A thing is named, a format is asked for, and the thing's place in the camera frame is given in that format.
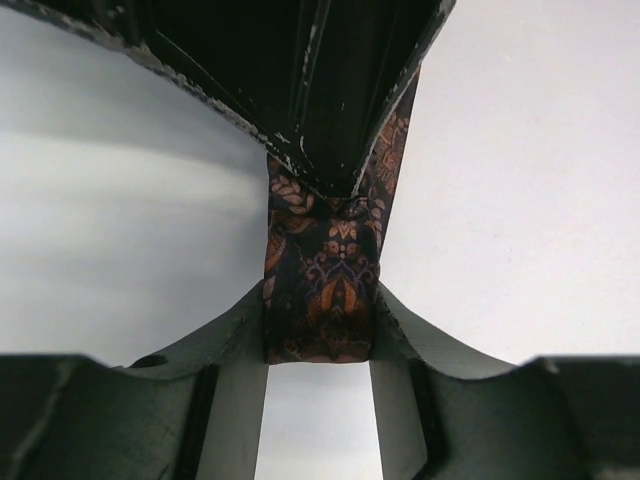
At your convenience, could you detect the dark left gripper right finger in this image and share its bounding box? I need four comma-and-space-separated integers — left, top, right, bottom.
369, 288, 639, 480

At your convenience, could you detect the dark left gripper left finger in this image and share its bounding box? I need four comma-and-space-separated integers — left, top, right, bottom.
1, 286, 268, 479

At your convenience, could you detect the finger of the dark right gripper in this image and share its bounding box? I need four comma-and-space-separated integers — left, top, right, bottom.
299, 1, 455, 198
14, 1, 330, 195

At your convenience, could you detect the dark orange floral tie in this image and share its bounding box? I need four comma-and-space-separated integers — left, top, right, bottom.
263, 82, 417, 365

